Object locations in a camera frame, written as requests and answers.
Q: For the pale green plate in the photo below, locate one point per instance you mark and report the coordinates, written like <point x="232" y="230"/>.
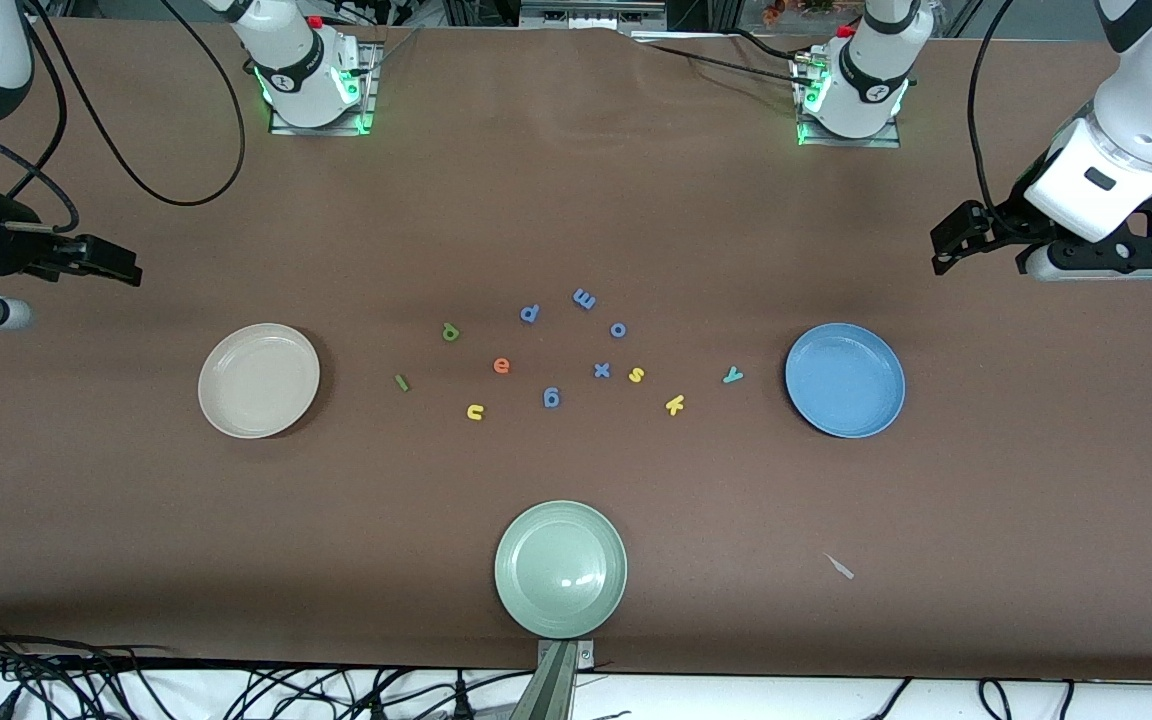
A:
<point x="561" y="570"/>

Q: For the dark aluminium frame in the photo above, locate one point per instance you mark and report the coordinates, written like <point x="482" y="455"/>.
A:
<point x="696" y="12"/>

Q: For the white paper scrap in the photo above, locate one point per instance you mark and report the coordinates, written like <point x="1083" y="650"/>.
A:
<point x="841" y="568"/>

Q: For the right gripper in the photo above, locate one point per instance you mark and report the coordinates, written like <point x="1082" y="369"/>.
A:
<point x="8" y="246"/>

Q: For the brown table cover sheet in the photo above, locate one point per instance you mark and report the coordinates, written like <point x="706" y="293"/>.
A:
<point x="136" y="530"/>

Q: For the blue letter d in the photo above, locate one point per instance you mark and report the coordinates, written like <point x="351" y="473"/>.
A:
<point x="536" y="309"/>

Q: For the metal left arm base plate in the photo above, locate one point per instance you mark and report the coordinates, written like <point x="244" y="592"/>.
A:
<point x="851" y="143"/>

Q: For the green letter p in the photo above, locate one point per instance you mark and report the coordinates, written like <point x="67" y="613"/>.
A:
<point x="450" y="335"/>

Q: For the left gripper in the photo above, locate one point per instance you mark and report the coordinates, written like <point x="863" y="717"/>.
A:
<point x="998" y="226"/>

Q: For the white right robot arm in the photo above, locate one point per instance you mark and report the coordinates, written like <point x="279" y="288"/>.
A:
<point x="296" y="70"/>

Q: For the beige brown plate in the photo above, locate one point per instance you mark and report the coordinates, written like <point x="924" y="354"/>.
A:
<point x="258" y="382"/>

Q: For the silver metal plate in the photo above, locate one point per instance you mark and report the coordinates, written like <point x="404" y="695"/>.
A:
<point x="591" y="15"/>

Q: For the teal letter y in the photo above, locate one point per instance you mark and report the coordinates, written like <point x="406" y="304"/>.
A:
<point x="732" y="376"/>

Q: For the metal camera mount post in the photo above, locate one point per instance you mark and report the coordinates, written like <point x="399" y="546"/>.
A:
<point x="551" y="690"/>

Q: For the blue letter m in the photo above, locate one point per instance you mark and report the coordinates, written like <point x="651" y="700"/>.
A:
<point x="584" y="299"/>

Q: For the orange object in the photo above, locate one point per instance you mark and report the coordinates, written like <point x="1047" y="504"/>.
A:
<point x="796" y="8"/>

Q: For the blue plate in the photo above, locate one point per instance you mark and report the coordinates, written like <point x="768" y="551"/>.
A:
<point x="844" y="380"/>

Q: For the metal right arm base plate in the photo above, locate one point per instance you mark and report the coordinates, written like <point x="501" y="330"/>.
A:
<point x="321" y="130"/>

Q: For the blue letter g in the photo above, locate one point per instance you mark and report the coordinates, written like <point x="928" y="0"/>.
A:
<point x="545" y="396"/>

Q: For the yellow letter k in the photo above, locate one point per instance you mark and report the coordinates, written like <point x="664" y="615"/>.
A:
<point x="674" y="405"/>

